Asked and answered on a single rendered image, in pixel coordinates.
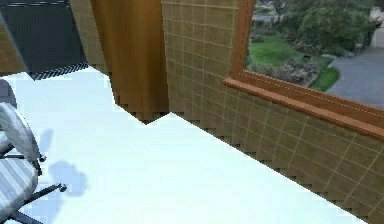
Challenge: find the brown wooden room door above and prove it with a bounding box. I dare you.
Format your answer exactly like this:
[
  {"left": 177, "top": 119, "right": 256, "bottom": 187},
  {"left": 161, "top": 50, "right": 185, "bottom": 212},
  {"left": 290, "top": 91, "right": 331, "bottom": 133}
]
[{"left": 89, "top": 0, "right": 170, "bottom": 126}]

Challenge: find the grey office chair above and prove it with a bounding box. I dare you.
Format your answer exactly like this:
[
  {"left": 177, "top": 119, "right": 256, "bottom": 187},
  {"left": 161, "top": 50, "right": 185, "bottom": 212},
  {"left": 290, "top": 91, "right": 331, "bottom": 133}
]
[{"left": 0, "top": 78, "right": 68, "bottom": 224}]

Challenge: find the brown framed window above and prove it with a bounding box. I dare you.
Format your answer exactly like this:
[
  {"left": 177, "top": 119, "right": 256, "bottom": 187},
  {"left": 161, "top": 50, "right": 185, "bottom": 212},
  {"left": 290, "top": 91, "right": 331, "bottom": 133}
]
[{"left": 223, "top": 0, "right": 384, "bottom": 142}]

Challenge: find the black fridge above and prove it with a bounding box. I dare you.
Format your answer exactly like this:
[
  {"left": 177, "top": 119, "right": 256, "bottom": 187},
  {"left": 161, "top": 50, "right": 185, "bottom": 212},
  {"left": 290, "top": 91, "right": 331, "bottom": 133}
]
[{"left": 0, "top": 0, "right": 90, "bottom": 82}]

